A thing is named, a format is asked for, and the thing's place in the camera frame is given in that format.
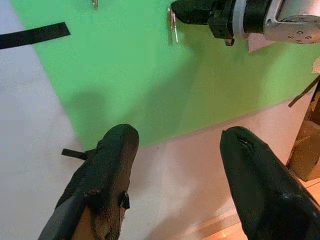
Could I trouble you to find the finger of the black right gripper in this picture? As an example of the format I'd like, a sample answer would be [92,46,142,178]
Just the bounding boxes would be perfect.
[172,0,215,25]

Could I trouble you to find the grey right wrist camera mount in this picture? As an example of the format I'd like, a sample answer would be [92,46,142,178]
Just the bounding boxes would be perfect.
[231,0,251,40]

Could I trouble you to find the green wall board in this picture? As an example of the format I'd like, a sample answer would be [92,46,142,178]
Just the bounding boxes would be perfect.
[9,0,320,152]

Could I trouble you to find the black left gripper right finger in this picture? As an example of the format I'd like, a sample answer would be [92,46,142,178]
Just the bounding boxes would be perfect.
[219,126,320,240]

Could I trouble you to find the silver keys with red tag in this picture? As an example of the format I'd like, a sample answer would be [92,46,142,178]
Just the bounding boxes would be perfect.
[167,6,180,46]

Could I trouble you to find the brown cardboard box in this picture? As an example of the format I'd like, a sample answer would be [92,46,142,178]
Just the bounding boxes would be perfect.
[285,76,320,183]

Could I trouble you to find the pale pink paper sheet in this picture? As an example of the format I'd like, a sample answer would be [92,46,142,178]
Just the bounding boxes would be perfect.
[247,32,276,54]

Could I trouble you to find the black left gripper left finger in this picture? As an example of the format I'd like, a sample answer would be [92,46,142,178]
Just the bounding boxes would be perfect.
[37,123,140,240]

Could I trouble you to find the black tape strip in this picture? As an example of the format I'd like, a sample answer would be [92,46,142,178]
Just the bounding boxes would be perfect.
[0,21,72,50]
[287,74,320,109]
[61,148,89,161]

